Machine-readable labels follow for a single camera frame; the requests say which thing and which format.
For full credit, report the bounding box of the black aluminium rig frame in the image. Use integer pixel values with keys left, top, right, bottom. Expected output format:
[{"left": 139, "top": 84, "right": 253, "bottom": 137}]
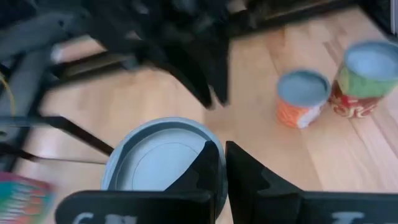
[{"left": 46, "top": 0, "right": 398, "bottom": 91}]

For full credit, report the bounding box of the orange and white can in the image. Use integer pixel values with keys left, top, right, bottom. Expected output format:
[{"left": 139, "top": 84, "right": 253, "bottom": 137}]
[{"left": 275, "top": 68, "right": 332, "bottom": 129}]

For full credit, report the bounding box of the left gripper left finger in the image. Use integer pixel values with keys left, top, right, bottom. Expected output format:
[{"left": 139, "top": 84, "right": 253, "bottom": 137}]
[{"left": 164, "top": 140, "right": 221, "bottom": 224}]

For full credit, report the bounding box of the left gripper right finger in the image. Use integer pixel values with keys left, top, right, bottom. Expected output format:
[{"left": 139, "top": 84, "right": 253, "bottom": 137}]
[{"left": 225, "top": 141, "right": 304, "bottom": 224}]

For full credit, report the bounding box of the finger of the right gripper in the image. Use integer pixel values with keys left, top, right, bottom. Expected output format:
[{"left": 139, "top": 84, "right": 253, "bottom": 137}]
[
  {"left": 198, "top": 40, "right": 230, "bottom": 105},
  {"left": 146, "top": 46, "right": 214, "bottom": 110}
]

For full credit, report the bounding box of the green and red can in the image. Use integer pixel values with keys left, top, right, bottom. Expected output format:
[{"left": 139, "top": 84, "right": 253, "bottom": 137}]
[{"left": 328, "top": 39, "right": 398, "bottom": 119}]

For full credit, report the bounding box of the light teal peas can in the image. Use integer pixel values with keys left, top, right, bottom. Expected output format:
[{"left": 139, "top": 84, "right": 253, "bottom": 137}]
[{"left": 100, "top": 116, "right": 229, "bottom": 220}]

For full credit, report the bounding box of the teal and pink corn can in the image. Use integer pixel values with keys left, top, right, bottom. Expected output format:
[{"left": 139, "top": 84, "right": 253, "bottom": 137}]
[{"left": 0, "top": 172, "right": 55, "bottom": 224}]

